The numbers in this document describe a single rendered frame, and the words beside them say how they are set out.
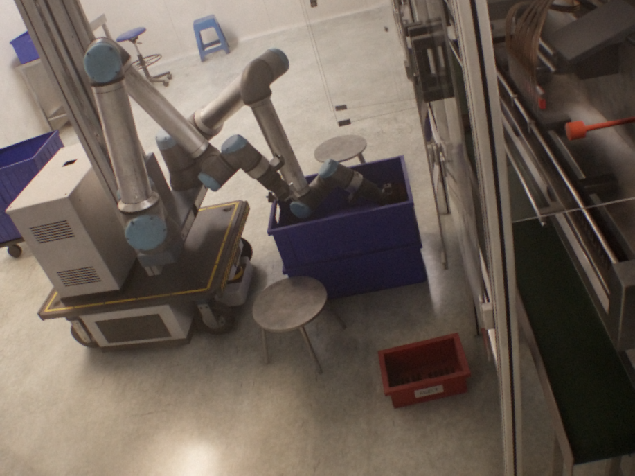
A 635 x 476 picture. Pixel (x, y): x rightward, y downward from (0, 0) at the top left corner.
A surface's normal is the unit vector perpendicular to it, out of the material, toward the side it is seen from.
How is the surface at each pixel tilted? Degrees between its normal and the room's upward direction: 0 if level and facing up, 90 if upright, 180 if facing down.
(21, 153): 90
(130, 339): 90
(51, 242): 90
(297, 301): 0
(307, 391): 0
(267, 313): 0
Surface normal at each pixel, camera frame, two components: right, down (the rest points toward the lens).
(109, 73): 0.30, 0.33
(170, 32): -0.04, 0.56
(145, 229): 0.33, 0.53
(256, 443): -0.25, -0.80
